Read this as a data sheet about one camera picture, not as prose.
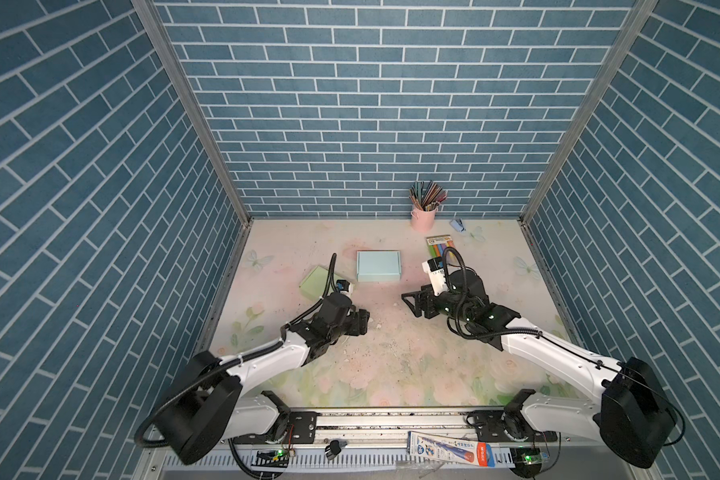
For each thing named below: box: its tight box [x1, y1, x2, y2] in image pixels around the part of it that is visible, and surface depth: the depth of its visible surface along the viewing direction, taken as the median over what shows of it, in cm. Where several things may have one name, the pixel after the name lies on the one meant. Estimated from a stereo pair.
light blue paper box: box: [356, 250, 402, 282], surface depth 105 cm
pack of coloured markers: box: [426, 234, 455, 259], surface depth 114 cm
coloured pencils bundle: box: [408, 180, 448, 212], surface depth 114 cm
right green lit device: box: [510, 447, 543, 478], surface depth 72 cm
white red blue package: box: [407, 431, 495, 467], surface depth 72 cm
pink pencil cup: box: [410, 208, 438, 232], surface depth 115 cm
